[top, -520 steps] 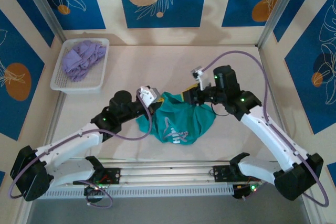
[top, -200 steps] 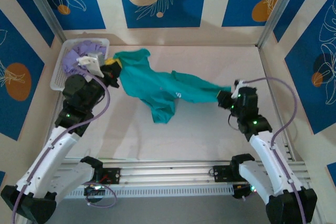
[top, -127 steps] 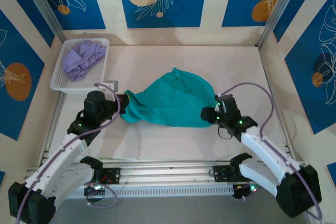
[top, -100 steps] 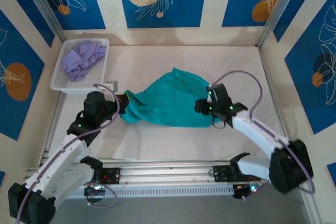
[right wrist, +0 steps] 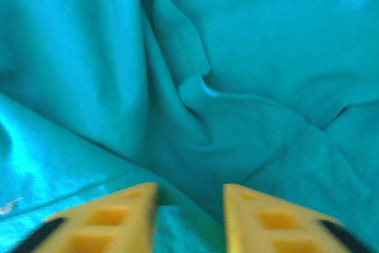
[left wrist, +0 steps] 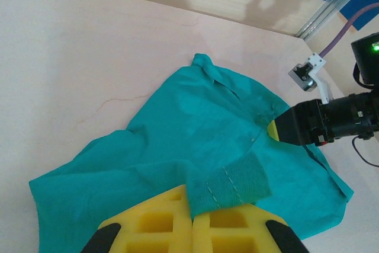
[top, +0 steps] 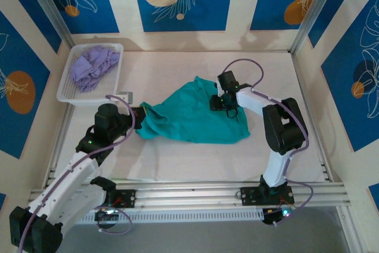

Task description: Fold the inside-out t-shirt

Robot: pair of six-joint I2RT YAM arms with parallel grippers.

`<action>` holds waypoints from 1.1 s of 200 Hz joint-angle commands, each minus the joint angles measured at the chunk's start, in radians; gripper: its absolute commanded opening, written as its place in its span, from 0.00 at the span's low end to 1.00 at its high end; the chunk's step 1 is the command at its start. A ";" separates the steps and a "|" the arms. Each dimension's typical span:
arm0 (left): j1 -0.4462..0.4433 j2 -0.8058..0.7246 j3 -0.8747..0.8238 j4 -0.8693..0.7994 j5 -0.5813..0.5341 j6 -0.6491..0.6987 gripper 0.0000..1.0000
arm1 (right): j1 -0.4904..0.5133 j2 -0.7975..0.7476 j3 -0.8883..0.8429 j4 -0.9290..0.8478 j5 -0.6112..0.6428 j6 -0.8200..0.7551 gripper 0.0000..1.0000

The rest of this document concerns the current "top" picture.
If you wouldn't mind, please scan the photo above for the teal t-shirt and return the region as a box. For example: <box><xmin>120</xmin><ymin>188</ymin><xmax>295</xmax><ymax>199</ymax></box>
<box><xmin>134</xmin><ymin>75</ymin><xmax>251</xmax><ymax>145</ymax></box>

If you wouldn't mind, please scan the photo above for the white plastic basket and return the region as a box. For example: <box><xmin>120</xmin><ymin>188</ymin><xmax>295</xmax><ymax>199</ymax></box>
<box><xmin>56</xmin><ymin>42</ymin><xmax>124</xmax><ymax>107</ymax></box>

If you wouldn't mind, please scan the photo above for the purple crumpled garment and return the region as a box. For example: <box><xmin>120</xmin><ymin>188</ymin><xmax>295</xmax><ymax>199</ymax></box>
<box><xmin>69</xmin><ymin>45</ymin><xmax>121</xmax><ymax>93</ymax></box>

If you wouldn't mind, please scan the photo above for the white table mat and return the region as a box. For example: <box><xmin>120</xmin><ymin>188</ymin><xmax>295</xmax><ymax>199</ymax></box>
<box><xmin>63</xmin><ymin>50</ymin><xmax>325</xmax><ymax>182</ymax></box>

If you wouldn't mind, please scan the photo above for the black electronics board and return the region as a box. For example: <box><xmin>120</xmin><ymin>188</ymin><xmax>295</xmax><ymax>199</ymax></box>
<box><xmin>262</xmin><ymin>207</ymin><xmax>294</xmax><ymax>225</ymax></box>
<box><xmin>94</xmin><ymin>207</ymin><xmax>121</xmax><ymax>223</ymax></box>

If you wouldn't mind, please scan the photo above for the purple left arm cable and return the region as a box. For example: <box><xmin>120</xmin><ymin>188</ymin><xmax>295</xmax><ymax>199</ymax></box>
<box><xmin>16</xmin><ymin>94</ymin><xmax>137</xmax><ymax>253</ymax></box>

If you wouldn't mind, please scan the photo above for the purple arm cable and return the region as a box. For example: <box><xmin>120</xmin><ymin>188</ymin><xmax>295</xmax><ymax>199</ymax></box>
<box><xmin>16</xmin><ymin>94</ymin><xmax>137</xmax><ymax>253</ymax></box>
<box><xmin>221</xmin><ymin>59</ymin><xmax>315</xmax><ymax>226</ymax></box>

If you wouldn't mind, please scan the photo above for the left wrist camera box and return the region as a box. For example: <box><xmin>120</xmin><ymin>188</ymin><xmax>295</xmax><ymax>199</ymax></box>
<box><xmin>117</xmin><ymin>90</ymin><xmax>134</xmax><ymax>105</ymax></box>

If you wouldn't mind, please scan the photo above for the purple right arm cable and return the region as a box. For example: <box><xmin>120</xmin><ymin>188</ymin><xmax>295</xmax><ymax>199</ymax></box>
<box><xmin>221</xmin><ymin>59</ymin><xmax>315</xmax><ymax>226</ymax></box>

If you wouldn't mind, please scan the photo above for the aluminium side rail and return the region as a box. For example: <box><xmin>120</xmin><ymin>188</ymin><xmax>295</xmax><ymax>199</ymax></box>
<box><xmin>291</xmin><ymin>53</ymin><xmax>335</xmax><ymax>182</ymax></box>
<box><xmin>44</xmin><ymin>106</ymin><xmax>75</xmax><ymax>188</ymax></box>

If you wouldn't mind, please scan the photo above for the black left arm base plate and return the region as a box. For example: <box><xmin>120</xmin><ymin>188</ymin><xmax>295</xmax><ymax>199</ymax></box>
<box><xmin>105</xmin><ymin>189</ymin><xmax>137</xmax><ymax>209</ymax></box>

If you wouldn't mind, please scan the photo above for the aluminium front rail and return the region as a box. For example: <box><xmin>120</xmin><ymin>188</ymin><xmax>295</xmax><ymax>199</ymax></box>
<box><xmin>25</xmin><ymin>180</ymin><xmax>353</xmax><ymax>214</ymax></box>

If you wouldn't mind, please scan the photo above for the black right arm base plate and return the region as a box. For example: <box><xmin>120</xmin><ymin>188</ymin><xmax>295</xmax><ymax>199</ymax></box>
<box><xmin>240</xmin><ymin>186</ymin><xmax>296</xmax><ymax>206</ymax></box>

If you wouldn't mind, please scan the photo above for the white slotted cable duct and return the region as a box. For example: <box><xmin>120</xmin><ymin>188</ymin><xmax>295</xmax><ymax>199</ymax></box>
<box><xmin>37</xmin><ymin>208</ymin><xmax>266</xmax><ymax>226</ymax></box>

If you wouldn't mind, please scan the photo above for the aluminium corner post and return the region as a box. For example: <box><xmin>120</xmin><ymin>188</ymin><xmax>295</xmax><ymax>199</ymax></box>
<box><xmin>22</xmin><ymin>0</ymin><xmax>75</xmax><ymax>49</ymax></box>
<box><xmin>290</xmin><ymin>0</ymin><xmax>347</xmax><ymax>55</ymax></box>

